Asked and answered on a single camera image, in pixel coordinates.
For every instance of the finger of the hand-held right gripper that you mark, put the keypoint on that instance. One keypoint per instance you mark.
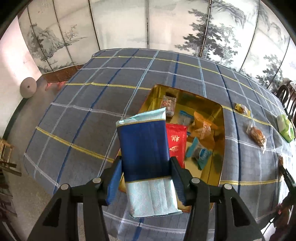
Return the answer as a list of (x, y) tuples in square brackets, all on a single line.
[(288, 177)]

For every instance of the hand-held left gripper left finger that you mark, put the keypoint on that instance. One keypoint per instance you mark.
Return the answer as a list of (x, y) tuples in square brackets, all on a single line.
[(114, 183)]

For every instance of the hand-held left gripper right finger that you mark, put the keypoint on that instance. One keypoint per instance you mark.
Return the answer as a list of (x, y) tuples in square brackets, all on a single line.
[(179, 183)]

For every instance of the clear bag of fried snacks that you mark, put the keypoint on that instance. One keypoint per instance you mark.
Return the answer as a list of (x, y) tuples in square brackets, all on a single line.
[(280, 162), (257, 136)]

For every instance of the teal and white snack packet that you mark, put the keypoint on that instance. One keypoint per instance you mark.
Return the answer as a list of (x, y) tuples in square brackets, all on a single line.
[(202, 156)]

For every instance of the red and gold tin box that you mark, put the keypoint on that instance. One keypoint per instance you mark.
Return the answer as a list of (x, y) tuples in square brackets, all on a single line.
[(212, 171)]

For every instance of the red snack packet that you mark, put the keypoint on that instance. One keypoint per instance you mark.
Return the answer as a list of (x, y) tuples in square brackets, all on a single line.
[(177, 143)]

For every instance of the dark blue and pale packet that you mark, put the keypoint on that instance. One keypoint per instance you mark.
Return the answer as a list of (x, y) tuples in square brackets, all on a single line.
[(143, 143)]

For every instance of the orange snack packet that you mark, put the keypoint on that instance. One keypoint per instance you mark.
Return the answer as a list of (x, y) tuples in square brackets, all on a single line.
[(203, 132)]

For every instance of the green tissue pack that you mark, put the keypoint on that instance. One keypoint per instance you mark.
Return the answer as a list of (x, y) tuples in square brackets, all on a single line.
[(286, 128)]

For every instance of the blue-ended clear snack wrapper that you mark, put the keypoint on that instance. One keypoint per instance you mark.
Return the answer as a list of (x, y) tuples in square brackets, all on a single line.
[(186, 119)]

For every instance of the small brown snack packet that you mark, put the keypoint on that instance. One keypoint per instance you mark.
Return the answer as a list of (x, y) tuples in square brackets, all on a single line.
[(168, 105)]

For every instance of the plaid tablecloth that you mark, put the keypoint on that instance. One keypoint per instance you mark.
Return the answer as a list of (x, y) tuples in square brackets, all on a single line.
[(104, 104)]

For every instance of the small yellow snack packet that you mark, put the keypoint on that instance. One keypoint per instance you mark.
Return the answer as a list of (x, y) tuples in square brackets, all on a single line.
[(242, 108)]

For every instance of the dark wooden chair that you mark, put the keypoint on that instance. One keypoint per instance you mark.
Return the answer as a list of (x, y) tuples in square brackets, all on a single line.
[(285, 92)]

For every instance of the bamboo stool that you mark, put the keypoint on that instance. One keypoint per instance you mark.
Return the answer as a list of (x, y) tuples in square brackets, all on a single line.
[(7, 157)]

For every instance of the round grey disc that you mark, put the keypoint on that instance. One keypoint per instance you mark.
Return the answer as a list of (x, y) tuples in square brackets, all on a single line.
[(28, 87)]

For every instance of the painted folding screen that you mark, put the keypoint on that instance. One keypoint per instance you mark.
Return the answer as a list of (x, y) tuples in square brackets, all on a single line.
[(161, 23)]

